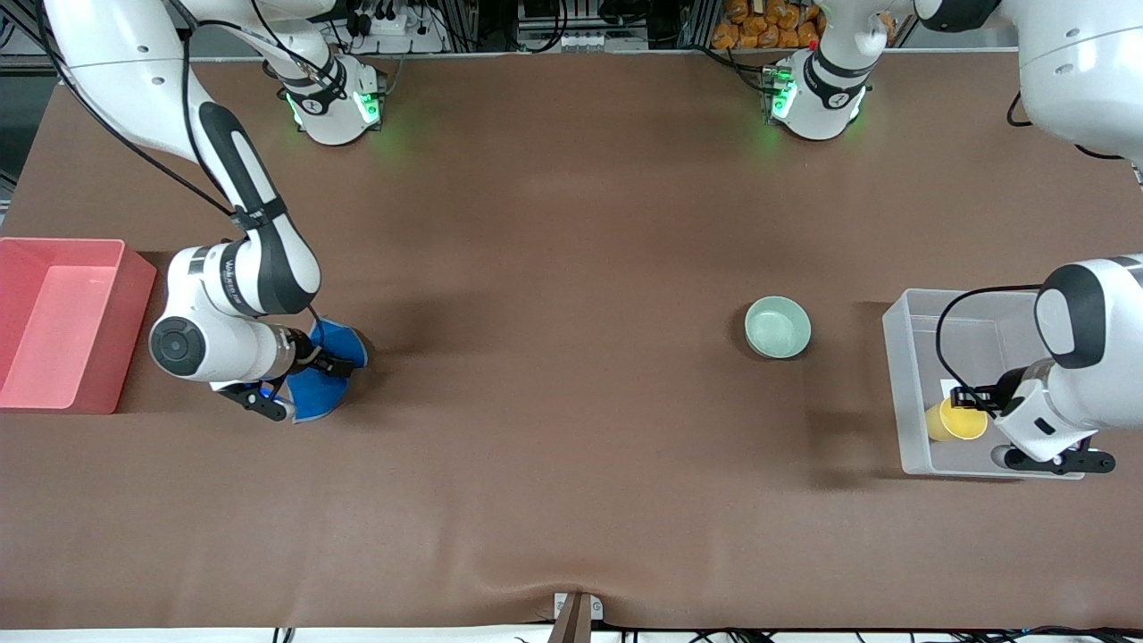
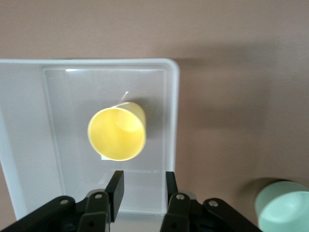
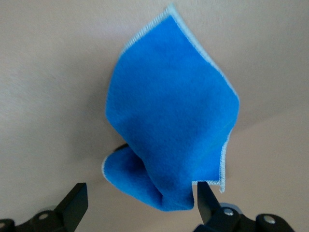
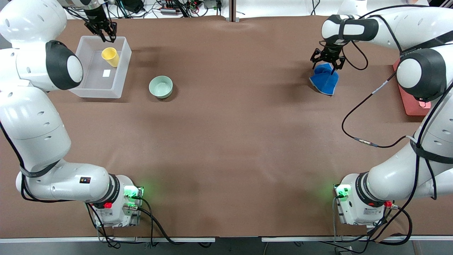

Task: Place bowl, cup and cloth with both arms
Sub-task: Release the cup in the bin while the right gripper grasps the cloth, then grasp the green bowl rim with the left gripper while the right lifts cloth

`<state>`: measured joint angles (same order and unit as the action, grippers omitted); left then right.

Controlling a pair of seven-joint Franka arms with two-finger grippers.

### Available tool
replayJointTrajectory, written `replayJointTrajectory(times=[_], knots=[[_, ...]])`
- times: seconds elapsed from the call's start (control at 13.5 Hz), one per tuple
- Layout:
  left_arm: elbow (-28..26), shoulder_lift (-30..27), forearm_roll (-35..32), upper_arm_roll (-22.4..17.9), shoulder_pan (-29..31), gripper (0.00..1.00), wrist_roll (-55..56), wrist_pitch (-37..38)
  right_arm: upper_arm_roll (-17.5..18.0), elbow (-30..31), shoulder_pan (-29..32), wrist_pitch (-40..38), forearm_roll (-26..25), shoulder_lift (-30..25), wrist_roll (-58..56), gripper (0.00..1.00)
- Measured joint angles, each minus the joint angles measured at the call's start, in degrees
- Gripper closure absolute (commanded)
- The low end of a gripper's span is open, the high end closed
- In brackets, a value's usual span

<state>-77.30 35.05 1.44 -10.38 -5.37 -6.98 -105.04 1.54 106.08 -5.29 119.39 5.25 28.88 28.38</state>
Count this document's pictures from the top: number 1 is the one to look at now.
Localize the blue cloth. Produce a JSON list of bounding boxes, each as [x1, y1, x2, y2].
[[286, 317, 369, 424]]

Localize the yellow cup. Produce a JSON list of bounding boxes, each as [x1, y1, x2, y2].
[[926, 397, 989, 443]]

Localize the light green bowl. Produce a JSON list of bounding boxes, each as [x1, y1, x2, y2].
[[745, 296, 813, 360]]

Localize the clear plastic bin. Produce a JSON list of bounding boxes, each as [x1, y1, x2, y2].
[[882, 288, 1086, 480]]

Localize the pink plastic bin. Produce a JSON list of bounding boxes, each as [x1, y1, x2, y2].
[[0, 238, 158, 414]]

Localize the white power strip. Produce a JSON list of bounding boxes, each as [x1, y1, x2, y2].
[[338, 4, 449, 53]]

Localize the grey power strip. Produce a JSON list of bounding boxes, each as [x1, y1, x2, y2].
[[521, 29, 650, 53]]

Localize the orange snack pile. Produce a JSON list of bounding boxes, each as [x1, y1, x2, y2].
[[712, 0, 824, 50]]

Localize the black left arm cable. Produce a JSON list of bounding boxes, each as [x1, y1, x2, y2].
[[934, 284, 1047, 398]]

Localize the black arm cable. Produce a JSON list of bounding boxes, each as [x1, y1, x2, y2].
[[934, 284, 1047, 398], [36, 0, 347, 222]]

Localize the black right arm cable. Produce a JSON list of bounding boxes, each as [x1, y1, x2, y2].
[[36, 0, 347, 222]]

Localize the metal table edge bracket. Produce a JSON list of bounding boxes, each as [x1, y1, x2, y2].
[[553, 591, 605, 643]]

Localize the aluminium frame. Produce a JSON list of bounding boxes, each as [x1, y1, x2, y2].
[[0, 0, 68, 72]]

